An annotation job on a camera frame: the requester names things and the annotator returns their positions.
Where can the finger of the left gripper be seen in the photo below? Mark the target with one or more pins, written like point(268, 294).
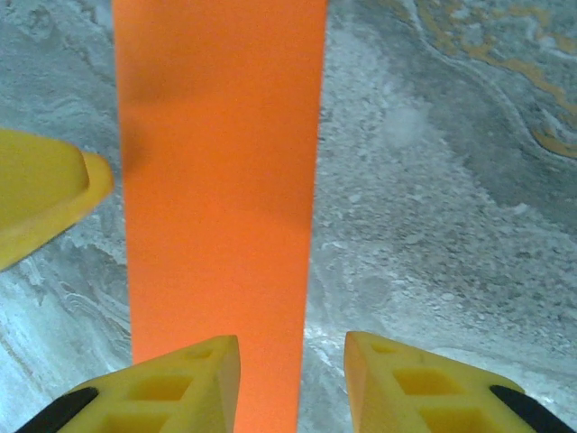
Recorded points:
point(40, 194)

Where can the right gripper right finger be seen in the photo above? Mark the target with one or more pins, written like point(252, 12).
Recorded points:
point(428, 397)

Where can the orange square paper sheet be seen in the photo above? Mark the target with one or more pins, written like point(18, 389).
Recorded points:
point(216, 180)

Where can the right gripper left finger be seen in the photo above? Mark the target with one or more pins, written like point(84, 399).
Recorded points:
point(171, 397)

